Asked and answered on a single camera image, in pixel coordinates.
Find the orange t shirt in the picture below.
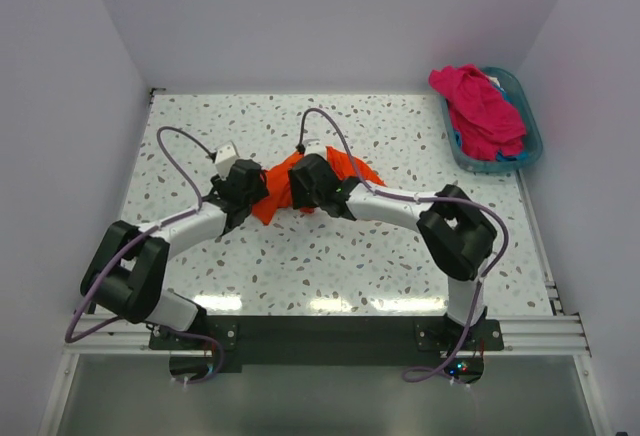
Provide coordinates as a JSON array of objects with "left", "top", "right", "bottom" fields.
[{"left": 252, "top": 145, "right": 385, "bottom": 225}]

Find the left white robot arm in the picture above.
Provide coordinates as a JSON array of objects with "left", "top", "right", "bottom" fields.
[{"left": 80, "top": 159, "right": 268, "bottom": 332}]

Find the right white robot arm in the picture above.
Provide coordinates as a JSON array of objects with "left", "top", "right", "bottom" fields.
[{"left": 288, "top": 154, "right": 497, "bottom": 327}]

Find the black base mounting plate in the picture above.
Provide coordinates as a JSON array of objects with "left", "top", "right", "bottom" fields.
[{"left": 149, "top": 316, "right": 505, "bottom": 383}]

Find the pink t shirt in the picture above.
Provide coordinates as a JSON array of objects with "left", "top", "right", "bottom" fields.
[{"left": 428, "top": 64, "right": 526, "bottom": 161}]

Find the teal plastic basket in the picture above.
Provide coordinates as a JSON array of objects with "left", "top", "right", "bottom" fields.
[{"left": 437, "top": 66, "right": 543, "bottom": 174}]

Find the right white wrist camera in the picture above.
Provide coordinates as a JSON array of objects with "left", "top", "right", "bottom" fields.
[{"left": 302, "top": 139, "right": 327, "bottom": 159}]

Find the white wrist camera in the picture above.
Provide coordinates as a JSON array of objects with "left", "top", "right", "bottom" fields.
[
  {"left": 302, "top": 139, "right": 327, "bottom": 159},
  {"left": 213, "top": 141, "right": 239, "bottom": 180}
]

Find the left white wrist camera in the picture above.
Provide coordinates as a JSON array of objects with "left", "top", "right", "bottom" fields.
[{"left": 213, "top": 141, "right": 239, "bottom": 180}]

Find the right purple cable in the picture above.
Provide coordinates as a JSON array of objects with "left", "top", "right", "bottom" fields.
[{"left": 297, "top": 107, "right": 512, "bottom": 385}]

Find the purple cable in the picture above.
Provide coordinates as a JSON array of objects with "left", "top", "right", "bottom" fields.
[
  {"left": 297, "top": 107, "right": 512, "bottom": 385},
  {"left": 63, "top": 126, "right": 226, "bottom": 386}
]

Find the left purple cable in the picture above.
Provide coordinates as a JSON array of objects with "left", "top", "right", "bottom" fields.
[{"left": 63, "top": 126, "right": 226, "bottom": 386}]

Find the aluminium rail frame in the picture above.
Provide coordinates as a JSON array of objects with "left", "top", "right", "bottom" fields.
[{"left": 37, "top": 170, "right": 614, "bottom": 436}]

